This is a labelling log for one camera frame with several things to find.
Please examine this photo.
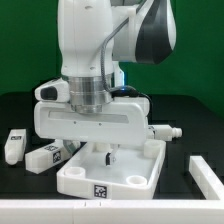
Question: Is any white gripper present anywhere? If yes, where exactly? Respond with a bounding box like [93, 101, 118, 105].
[34, 99, 150, 166]

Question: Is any white desk top tray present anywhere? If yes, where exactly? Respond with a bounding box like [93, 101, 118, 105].
[57, 140, 166, 200]

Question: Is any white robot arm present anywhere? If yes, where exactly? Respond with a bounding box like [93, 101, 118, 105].
[34, 0, 176, 165]

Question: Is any white L-shaped obstacle fence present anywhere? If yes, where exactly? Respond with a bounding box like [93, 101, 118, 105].
[0, 156, 224, 224]

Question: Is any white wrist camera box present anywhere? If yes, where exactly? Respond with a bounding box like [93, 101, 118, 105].
[35, 78, 70, 103]

